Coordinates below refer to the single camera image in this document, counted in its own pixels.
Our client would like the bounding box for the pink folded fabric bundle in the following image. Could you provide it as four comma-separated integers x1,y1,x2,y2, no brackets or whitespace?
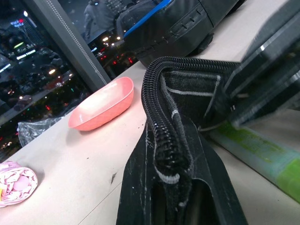
0,160,38,208

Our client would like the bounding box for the green highlighter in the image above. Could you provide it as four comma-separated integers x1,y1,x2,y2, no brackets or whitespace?
210,121,300,205

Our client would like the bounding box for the clear plastic bag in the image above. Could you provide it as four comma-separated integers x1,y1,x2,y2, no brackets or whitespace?
17,116,66,147

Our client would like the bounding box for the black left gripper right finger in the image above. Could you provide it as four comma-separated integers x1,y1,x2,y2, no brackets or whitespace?
184,115,248,225

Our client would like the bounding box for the black grid zip pouch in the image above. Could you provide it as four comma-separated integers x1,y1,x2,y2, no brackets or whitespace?
141,56,242,225

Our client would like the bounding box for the pink plastic bowl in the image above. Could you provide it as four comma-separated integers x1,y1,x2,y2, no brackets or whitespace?
68,76,135,132

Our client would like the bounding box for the black bag with blue trim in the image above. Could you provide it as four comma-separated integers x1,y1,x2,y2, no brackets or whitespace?
114,0,243,69

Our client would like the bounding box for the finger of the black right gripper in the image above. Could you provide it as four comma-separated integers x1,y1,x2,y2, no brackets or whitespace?
224,52,300,128
241,4,300,63

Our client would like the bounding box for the grey window frame post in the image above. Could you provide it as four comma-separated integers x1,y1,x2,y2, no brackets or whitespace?
22,0,111,86

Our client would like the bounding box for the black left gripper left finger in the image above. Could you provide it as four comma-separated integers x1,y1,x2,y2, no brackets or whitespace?
116,118,166,225

